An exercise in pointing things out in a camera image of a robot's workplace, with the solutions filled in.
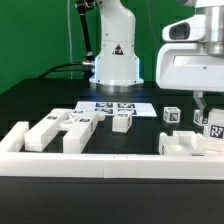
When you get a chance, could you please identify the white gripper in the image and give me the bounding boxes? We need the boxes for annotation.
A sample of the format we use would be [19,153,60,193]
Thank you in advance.
[156,43,224,124]

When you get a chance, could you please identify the white chair seat part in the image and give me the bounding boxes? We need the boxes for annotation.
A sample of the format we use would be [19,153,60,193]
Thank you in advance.
[158,131,224,156]

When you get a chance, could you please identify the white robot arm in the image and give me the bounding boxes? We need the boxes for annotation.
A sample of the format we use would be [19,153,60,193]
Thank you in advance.
[90,0,224,112]

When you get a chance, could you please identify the white tag sheet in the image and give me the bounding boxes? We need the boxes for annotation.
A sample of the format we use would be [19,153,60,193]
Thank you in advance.
[75,101,157,117]

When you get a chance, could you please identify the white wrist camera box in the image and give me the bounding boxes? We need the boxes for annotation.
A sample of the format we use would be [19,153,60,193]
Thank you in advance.
[162,14,206,42]

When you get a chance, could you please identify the white chair back frame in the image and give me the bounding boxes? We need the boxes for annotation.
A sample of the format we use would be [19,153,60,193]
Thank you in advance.
[25,108,99,154]

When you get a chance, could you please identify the black jointed camera mount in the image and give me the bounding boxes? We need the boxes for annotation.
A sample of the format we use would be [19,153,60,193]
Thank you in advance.
[75,0,96,66]

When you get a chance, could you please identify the black cable bundle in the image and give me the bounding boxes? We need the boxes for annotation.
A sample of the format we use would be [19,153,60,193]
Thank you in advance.
[38,61,98,80]

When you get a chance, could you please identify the white U-shaped fence frame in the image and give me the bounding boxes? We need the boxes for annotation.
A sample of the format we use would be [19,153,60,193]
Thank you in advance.
[0,122,224,180]

